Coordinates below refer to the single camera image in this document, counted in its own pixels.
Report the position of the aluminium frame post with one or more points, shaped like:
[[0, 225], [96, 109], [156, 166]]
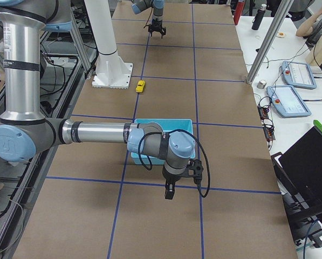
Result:
[[268, 40]]

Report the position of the black water bottle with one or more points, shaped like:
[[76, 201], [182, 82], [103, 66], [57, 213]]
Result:
[[259, 17]]

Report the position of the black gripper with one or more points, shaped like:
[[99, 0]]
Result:
[[171, 179], [156, 24]]

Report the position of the black laptop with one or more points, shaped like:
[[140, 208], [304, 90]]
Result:
[[302, 163]]

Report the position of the red water bottle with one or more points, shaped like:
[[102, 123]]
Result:
[[238, 11]]

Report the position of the teach pendant far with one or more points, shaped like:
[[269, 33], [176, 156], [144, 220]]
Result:
[[298, 75]]

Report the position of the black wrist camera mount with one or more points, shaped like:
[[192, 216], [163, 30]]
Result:
[[195, 170]]

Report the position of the light blue plastic bin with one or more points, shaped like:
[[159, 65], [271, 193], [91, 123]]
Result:
[[167, 125]]

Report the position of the brown paper table mat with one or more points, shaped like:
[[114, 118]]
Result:
[[97, 203]]

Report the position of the small metal cylinder weight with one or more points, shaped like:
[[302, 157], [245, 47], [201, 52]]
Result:
[[261, 84]]

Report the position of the teach pendant near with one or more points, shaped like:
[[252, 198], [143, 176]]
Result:
[[287, 101]]

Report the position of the black usb hub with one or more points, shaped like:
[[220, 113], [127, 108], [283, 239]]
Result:
[[263, 113]]

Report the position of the person's forearm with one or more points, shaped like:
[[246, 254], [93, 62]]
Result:
[[306, 27]]

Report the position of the white camera pillar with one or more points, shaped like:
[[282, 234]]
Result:
[[111, 71]]

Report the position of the green plastic tool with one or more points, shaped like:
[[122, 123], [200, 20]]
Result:
[[317, 124]]

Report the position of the yellow beetle toy car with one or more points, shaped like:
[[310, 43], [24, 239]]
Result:
[[140, 86]]

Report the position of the teach pendant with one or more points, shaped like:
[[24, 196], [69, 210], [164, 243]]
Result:
[[298, 75], [287, 101]]

